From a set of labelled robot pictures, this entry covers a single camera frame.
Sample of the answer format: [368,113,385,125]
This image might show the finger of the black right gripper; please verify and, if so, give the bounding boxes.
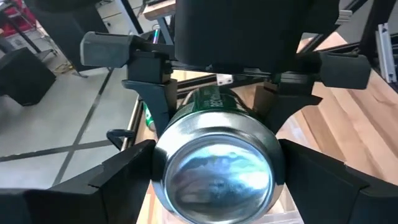
[80,30,178,138]
[253,51,372,135]

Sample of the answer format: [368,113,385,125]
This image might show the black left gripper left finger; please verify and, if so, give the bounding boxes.
[0,139,156,224]

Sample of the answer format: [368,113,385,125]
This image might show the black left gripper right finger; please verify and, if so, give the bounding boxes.
[279,139,398,224]

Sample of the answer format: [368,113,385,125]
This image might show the green soda can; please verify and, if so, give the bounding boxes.
[142,102,156,131]
[150,86,286,224]

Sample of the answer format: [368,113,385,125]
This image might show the wooden workbench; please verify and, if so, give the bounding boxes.
[142,0,177,21]

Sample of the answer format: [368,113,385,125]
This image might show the white cabinet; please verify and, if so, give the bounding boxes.
[96,0,139,35]

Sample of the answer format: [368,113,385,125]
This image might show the aluminium extrusion bar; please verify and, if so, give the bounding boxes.
[375,23,398,84]

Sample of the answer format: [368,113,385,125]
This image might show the black floor box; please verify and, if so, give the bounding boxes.
[0,46,57,107]

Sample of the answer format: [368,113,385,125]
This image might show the red tool cart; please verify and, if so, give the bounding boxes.
[0,0,37,37]

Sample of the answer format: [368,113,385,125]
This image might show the black table frame rail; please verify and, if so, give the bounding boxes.
[175,73,272,99]

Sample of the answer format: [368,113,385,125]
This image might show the white metal bracket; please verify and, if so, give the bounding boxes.
[216,73,234,86]

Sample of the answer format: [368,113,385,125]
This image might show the black frame post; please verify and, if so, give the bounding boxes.
[359,0,398,60]

